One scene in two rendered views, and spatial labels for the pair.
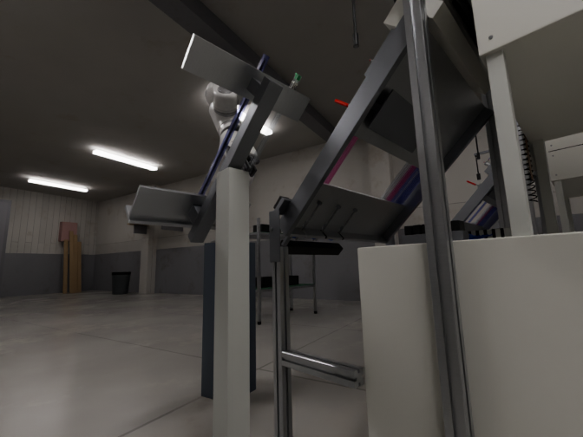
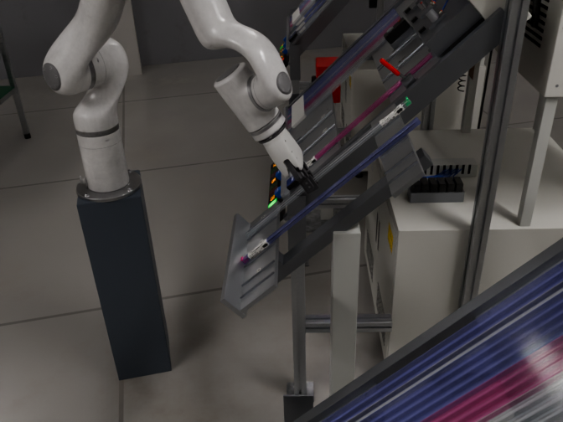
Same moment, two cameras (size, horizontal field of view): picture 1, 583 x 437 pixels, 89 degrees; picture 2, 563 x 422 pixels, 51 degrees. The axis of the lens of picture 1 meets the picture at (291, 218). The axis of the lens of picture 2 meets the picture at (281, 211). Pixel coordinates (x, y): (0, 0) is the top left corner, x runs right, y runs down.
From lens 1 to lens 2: 1.39 m
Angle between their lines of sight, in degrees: 58
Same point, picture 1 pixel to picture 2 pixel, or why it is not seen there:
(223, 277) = (348, 323)
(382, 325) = (413, 285)
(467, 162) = not seen: outside the picture
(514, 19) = not seen: outside the picture
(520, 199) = (531, 205)
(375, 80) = (449, 74)
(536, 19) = not seen: outside the picture
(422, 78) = (505, 110)
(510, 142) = (539, 167)
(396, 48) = (479, 49)
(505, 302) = (505, 264)
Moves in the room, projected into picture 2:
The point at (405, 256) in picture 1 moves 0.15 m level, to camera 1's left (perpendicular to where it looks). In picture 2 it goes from (445, 238) to (414, 261)
